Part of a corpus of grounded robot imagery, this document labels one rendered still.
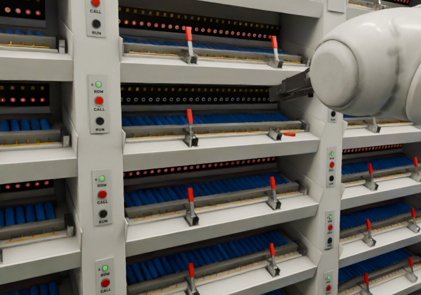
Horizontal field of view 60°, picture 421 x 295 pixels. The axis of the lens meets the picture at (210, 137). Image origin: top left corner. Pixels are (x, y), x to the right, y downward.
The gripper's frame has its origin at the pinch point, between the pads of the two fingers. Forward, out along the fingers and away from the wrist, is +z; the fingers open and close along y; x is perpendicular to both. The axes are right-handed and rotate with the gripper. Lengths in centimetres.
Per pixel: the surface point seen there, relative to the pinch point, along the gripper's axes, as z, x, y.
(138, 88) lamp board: 32.7, 8.1, -21.6
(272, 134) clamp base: 22.5, -7.2, 13.1
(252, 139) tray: 23.4, -8.0, 6.7
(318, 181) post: 24.2, -22.1, 30.1
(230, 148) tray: 21.3, -10.0, -2.1
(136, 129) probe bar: 26.4, -3.6, -25.0
